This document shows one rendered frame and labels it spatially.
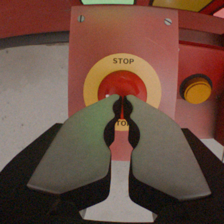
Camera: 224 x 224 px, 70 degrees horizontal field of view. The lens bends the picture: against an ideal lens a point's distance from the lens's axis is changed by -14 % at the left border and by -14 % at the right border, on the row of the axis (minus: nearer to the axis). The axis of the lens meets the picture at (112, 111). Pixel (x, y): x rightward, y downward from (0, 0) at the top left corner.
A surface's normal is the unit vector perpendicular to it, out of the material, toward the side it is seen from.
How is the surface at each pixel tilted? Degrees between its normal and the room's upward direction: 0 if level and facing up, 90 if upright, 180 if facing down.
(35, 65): 0
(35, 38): 0
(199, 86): 35
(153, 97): 0
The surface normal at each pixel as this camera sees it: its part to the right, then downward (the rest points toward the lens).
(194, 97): -0.06, 0.72
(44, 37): -0.05, 0.19
